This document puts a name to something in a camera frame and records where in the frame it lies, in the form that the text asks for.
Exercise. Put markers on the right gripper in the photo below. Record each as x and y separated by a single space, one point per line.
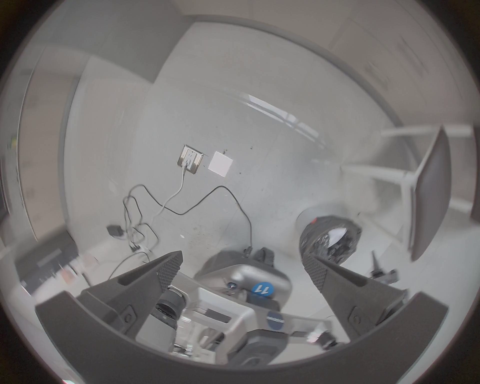
390 276

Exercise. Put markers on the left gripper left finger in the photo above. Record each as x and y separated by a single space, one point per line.
142 292

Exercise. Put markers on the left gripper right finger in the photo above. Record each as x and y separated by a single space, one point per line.
348 296

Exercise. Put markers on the black plastic bag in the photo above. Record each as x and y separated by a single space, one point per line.
313 236

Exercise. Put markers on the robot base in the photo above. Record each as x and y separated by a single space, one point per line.
243 277

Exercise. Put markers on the white trash bin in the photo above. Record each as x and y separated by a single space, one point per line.
309 217

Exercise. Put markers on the crumpled white paper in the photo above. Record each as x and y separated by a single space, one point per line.
335 236

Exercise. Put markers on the black power adapter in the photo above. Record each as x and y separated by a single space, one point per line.
114 230

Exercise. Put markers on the grey chair with white legs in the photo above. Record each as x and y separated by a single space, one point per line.
431 195

